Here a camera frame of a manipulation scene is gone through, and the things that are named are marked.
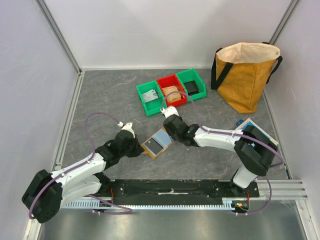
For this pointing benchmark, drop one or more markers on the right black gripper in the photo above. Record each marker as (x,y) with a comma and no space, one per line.
(169,126)

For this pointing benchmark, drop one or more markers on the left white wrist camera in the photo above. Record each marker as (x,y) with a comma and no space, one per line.
(127,127)

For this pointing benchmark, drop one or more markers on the black wallet in bin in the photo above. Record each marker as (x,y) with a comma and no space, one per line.
(191,87)

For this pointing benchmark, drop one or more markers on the green plastic bin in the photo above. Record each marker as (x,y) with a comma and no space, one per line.
(189,75)
(153,107)

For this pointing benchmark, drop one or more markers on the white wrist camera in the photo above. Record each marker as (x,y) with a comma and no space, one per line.
(169,111)
(127,127)

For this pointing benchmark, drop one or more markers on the slotted cable duct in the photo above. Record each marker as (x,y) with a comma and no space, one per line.
(94,204)

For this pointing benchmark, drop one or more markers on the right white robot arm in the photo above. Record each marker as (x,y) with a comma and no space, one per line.
(254,149)

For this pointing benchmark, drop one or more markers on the red plastic bin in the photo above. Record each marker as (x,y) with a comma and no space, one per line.
(169,81)

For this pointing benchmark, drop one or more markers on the blue razor package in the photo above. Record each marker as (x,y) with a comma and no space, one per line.
(242,124)

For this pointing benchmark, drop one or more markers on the brown cards in red bin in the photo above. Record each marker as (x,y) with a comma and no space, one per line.
(172,94)

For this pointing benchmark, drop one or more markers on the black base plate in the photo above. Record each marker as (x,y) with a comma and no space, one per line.
(173,192)

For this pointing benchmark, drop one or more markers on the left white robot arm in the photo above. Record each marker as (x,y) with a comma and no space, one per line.
(49,191)

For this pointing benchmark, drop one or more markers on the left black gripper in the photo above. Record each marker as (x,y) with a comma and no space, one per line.
(138,149)

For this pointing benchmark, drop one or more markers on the mustard tote bag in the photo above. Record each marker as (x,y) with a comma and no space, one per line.
(241,71)

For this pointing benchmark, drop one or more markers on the right green plastic bin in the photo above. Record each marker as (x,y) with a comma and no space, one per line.
(189,75)

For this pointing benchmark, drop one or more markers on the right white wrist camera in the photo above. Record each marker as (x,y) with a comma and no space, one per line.
(169,111)

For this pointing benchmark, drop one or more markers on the orange leather card holder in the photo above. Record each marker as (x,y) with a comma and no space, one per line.
(163,138)

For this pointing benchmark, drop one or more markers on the black credit card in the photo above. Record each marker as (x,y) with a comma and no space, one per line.
(153,146)

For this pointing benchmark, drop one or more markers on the left green plastic bin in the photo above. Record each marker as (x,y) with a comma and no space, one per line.
(153,107)

